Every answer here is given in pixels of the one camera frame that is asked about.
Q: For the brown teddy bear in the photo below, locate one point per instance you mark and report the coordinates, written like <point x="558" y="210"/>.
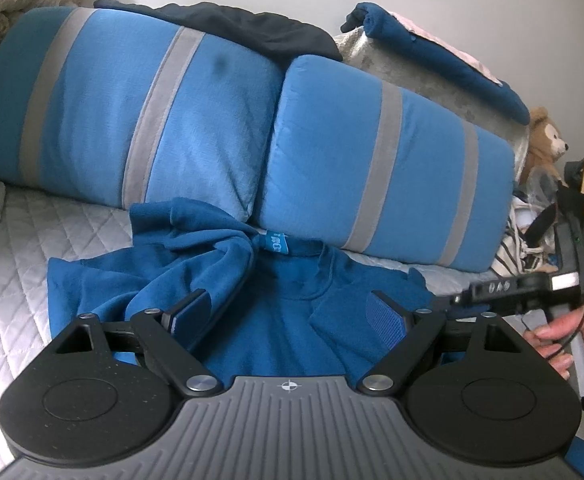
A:
<point x="544" y="135"/>

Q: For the blue sweatshirt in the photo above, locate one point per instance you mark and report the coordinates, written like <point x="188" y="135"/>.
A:
<point x="282" y="320"/>

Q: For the grey quilted bed cover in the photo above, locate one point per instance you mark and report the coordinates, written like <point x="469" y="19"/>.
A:
<point x="11" y="260"/>

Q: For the pink cloth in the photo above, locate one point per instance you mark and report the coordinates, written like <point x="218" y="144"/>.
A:
<point x="447" y="42"/>

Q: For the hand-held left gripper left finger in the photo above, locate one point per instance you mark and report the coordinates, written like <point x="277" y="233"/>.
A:
<point x="186" y="317"/>

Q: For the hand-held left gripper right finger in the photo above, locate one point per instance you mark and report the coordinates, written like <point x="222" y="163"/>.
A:
<point x="384" y="315"/>

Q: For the clear plastic bag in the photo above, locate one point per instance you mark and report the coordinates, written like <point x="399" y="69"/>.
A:
<point x="542" y="182"/>

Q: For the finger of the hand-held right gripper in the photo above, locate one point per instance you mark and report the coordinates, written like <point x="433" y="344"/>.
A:
<point x="492" y="287"/>

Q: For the white dark-striped cloth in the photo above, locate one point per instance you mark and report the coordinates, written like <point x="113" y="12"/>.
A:
<point x="514" y="250"/>

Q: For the black cloth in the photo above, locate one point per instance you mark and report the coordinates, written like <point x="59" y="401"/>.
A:
<point x="231" y="22"/>

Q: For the large blue grey-striped pillow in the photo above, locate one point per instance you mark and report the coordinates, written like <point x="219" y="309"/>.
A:
<point x="96" y="110"/>

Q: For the dark blue garment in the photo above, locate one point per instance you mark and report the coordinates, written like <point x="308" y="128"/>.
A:
<point x="437" y="62"/>

